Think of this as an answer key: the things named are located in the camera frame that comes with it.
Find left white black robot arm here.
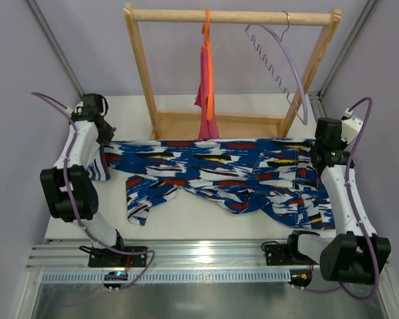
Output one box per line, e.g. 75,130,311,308
32,92,124,255

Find left black connector board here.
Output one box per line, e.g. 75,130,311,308
102,270,128,290

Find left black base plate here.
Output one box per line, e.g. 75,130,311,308
79,246,147,268

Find purple cable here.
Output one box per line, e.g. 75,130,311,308
301,96,380,298
31,92,156,292

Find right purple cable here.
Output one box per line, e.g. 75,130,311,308
301,96,380,298

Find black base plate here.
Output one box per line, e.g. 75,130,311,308
261,241,317,266
79,246,147,268

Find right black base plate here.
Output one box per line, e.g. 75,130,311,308
261,241,317,266

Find black connector board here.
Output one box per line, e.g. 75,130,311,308
102,270,128,290
289,272,313,290

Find wooden clothes rack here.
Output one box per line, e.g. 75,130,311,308
123,3,342,140

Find slotted grey cable duct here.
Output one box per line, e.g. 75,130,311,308
41,269,291,284

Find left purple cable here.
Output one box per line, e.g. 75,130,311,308
31,92,156,292

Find pink garment on hanger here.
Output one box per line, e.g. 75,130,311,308
195,42,219,140

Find orange plastic hanger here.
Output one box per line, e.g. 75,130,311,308
202,7,214,121

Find aluminium front rail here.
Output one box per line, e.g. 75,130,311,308
25,239,319,271

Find blue white patterned trousers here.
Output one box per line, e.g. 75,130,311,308
87,138,335,229

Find right black connector board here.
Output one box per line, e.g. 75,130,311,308
289,272,313,290

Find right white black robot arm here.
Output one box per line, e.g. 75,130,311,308
287,109,391,285

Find right aluminium side rail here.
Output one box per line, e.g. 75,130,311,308
307,92,327,122

